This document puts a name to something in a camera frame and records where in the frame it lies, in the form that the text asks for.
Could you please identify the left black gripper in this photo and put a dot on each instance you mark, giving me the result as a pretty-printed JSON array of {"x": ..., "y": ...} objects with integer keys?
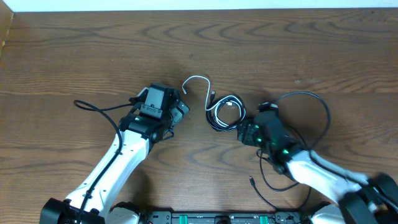
[{"x": 178, "y": 111}]

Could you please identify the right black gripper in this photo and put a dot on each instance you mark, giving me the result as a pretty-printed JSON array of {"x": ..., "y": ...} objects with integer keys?
[{"x": 245, "y": 134}]

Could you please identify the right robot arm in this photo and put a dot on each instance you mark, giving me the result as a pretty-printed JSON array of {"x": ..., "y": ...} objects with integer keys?
[{"x": 357, "y": 197}]

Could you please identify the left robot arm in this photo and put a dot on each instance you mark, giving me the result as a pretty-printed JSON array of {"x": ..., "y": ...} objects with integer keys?
[{"x": 154, "y": 113}]

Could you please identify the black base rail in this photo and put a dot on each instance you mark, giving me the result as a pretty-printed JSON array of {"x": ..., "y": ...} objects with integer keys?
[{"x": 159, "y": 217}]

